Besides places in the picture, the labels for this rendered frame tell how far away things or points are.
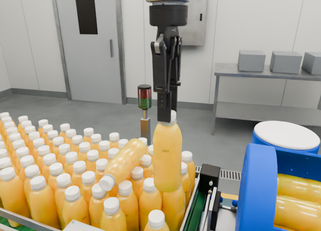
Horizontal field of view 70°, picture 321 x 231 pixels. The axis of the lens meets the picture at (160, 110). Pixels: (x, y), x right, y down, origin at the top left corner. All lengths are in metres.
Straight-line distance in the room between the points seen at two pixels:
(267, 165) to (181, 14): 0.39
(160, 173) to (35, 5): 4.67
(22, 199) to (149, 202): 0.42
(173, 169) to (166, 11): 0.34
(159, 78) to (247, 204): 0.33
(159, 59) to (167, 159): 0.23
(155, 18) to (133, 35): 3.67
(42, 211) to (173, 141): 0.47
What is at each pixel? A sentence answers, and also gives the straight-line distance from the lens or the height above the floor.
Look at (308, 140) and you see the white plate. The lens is 1.23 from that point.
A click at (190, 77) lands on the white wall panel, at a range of 4.00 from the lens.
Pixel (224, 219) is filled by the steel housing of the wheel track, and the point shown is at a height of 0.93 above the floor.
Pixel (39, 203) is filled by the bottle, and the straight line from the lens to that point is 0.80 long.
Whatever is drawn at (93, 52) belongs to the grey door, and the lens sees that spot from 4.43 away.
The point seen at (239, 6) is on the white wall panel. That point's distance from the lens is 3.88.
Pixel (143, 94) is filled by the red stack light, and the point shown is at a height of 1.23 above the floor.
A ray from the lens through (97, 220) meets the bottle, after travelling 0.74.
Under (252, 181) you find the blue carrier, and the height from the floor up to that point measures 1.20.
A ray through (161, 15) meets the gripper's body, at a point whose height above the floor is 1.55.
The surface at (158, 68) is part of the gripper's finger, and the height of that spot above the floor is 1.45.
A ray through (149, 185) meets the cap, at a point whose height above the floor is 1.10.
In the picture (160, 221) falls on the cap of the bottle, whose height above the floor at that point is 1.10.
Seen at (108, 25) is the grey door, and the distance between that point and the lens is 4.24.
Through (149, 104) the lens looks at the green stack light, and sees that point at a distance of 1.05.
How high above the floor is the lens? 1.54
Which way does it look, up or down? 22 degrees down
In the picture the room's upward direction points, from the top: straight up
